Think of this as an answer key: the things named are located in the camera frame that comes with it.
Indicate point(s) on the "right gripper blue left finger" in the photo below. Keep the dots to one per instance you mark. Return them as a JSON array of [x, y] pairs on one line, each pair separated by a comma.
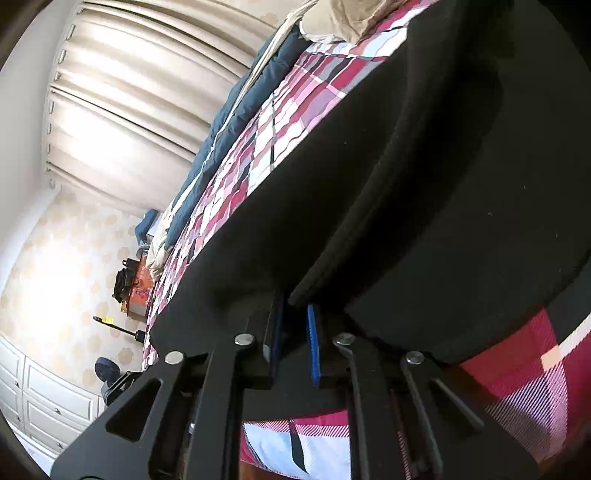
[[181, 418]]

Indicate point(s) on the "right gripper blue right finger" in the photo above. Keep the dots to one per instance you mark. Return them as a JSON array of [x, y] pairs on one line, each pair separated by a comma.
[[411, 416]]

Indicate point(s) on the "black pants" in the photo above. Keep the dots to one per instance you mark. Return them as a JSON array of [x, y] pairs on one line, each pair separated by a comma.
[[443, 204]]

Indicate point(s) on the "blue fan on floor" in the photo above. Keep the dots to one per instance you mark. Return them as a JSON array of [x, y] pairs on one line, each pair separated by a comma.
[[114, 381]]

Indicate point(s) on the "black stick with yellow tag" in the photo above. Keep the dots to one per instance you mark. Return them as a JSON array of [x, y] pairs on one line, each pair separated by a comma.
[[137, 335]]

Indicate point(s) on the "plaid bed sheet mattress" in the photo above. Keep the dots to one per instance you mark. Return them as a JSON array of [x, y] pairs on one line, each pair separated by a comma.
[[535, 385]]

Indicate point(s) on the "white drawer cabinet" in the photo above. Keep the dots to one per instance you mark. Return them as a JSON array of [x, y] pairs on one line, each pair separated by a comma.
[[45, 412]]

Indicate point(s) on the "orange box on nightstand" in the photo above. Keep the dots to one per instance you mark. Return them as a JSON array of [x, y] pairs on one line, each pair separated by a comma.
[[137, 304]]

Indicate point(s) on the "black bag on nightstand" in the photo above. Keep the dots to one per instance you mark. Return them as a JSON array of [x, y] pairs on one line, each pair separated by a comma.
[[125, 280]]

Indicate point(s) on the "dark blue quilt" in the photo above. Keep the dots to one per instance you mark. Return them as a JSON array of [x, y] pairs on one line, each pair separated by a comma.
[[226, 127]]

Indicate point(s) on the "beige curtain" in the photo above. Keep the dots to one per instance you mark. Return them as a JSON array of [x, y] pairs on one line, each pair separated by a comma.
[[136, 86]]

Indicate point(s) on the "beige pillow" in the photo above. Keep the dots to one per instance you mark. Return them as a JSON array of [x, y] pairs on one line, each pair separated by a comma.
[[345, 20]]

